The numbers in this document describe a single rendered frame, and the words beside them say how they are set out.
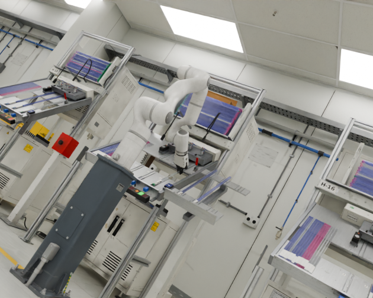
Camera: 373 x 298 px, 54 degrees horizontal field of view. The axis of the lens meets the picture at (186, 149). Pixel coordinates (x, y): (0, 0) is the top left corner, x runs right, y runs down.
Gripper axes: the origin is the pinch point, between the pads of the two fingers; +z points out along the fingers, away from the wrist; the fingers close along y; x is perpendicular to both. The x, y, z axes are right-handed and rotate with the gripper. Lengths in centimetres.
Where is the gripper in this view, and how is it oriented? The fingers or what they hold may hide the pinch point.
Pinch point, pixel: (180, 170)
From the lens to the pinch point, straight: 260.2
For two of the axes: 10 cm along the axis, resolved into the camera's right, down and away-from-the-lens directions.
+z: -0.6, 8.4, 5.5
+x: -6.0, 4.0, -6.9
